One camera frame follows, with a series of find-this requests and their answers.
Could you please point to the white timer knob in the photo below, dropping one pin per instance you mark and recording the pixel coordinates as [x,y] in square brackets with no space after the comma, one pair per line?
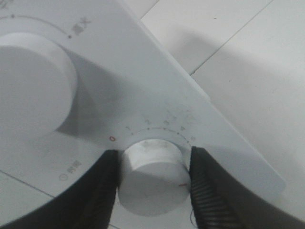
[153,178]

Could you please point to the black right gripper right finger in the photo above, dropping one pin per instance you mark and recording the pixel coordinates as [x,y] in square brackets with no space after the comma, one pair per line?
[219,201]

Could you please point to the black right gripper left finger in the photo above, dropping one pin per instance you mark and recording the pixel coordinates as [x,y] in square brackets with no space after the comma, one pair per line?
[87,204]

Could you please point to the white upper power knob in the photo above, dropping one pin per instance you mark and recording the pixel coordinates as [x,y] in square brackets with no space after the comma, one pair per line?
[38,83]

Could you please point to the white microwave oven body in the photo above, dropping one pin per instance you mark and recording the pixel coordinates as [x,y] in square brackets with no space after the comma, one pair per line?
[129,89]

